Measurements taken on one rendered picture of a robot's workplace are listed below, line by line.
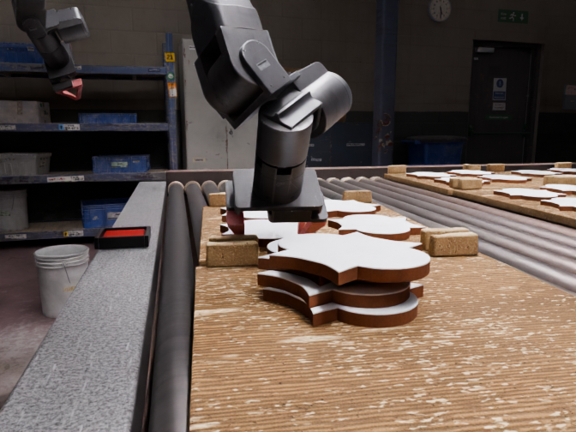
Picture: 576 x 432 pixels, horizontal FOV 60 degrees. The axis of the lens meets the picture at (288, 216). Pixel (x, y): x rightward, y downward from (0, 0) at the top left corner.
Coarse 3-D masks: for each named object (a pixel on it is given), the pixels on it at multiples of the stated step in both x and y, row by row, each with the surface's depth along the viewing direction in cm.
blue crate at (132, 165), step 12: (96, 156) 482; (108, 156) 502; (120, 156) 504; (132, 156) 506; (144, 156) 508; (96, 168) 468; (108, 168) 470; (120, 168) 472; (132, 168) 474; (144, 168) 474
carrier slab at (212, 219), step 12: (204, 216) 87; (216, 216) 87; (396, 216) 87; (204, 228) 77; (216, 228) 77; (324, 228) 77; (204, 240) 69; (408, 240) 69; (204, 252) 63; (264, 252) 63; (204, 264) 59
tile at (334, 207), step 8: (328, 200) 98; (336, 200) 98; (352, 200) 98; (328, 208) 88; (336, 208) 88; (344, 208) 88; (352, 208) 88; (360, 208) 88; (368, 208) 88; (376, 208) 92; (328, 216) 86; (336, 216) 87; (344, 216) 86
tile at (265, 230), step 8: (224, 224) 74; (248, 224) 74; (256, 224) 74; (264, 224) 74; (272, 224) 74; (280, 224) 74; (288, 224) 74; (296, 224) 74; (224, 232) 73; (232, 232) 67; (248, 232) 67; (256, 232) 67; (264, 232) 67; (272, 232) 67; (280, 232) 67; (288, 232) 67; (296, 232) 67; (264, 240) 64; (272, 240) 64
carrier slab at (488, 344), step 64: (448, 256) 61; (256, 320) 41; (448, 320) 41; (512, 320) 41; (192, 384) 31; (256, 384) 31; (320, 384) 31; (384, 384) 31; (448, 384) 31; (512, 384) 31
